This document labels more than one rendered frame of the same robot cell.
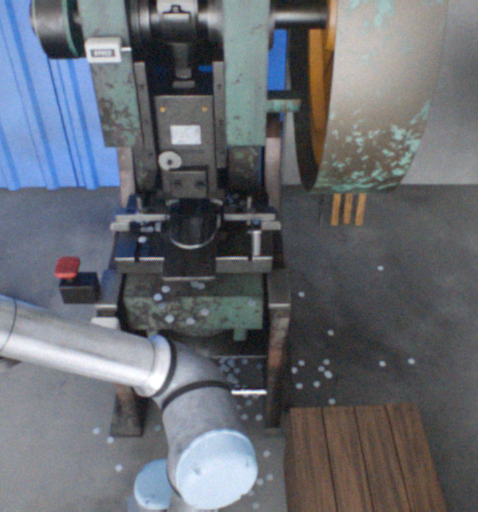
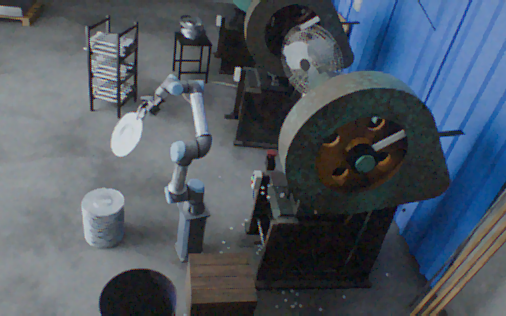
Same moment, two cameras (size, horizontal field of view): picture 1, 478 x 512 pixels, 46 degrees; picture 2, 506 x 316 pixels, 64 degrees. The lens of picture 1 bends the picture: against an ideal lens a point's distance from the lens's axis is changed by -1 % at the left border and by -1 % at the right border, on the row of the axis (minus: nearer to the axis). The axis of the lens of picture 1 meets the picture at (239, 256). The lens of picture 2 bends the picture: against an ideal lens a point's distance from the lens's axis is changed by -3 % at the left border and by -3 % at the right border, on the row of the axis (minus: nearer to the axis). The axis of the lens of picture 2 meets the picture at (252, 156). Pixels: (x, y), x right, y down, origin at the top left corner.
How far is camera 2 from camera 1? 209 cm
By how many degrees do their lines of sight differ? 57
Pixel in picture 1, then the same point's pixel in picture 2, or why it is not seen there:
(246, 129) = not seen: hidden behind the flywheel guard
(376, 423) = (244, 283)
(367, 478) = (218, 276)
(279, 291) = (284, 219)
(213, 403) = (191, 144)
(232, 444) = (180, 146)
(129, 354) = (199, 124)
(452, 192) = not seen: outside the picture
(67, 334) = (197, 108)
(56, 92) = not seen: hidden behind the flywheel
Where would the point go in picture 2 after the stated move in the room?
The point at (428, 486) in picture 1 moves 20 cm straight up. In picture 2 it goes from (215, 298) to (219, 277)
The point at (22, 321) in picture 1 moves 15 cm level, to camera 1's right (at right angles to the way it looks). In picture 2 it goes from (195, 98) to (196, 110)
